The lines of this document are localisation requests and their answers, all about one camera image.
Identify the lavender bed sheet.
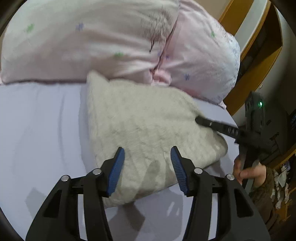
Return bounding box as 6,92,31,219
0,82,240,241

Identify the cream cable-knit sweater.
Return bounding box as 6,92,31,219
87,71,228,208

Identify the pink floral pillow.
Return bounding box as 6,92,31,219
1,1,240,105

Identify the person's right hand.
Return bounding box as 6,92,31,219
233,156,266,188

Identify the wooden headboard frame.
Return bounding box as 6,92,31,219
218,0,296,170

